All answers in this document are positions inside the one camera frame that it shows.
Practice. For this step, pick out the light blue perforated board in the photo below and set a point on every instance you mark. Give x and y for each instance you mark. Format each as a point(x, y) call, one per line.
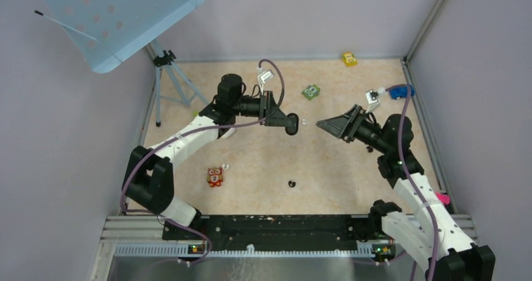
point(108, 32)

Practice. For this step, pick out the blue toy car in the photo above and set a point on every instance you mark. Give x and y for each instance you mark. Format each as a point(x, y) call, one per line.
point(401, 91)

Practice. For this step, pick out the green owl toy block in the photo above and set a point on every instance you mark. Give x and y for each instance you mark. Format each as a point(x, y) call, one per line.
point(311, 92)

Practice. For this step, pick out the white earbud charging case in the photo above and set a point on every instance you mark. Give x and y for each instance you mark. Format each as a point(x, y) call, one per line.
point(228, 133)

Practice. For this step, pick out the aluminium frame rail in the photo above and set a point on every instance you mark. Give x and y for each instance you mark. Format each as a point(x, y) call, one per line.
point(140, 235)

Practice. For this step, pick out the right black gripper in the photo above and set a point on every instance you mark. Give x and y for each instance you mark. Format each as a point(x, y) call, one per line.
point(345, 126)

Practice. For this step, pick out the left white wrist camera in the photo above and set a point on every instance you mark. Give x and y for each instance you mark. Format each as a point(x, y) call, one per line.
point(263, 77)

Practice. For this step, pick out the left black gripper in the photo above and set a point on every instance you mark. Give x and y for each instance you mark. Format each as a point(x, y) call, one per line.
point(270, 115)

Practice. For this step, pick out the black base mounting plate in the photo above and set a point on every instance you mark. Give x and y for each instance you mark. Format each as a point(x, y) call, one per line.
point(286, 233)

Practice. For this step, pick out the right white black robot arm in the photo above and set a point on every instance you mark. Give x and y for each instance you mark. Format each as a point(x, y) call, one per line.
point(437, 244)

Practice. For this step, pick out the black earbud charging case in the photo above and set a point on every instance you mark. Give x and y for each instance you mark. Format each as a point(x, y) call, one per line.
point(293, 128)

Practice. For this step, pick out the red owl toy block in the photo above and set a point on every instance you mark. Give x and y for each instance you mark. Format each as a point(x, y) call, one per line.
point(215, 177)

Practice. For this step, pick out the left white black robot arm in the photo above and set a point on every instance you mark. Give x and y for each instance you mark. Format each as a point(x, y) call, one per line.
point(149, 177)

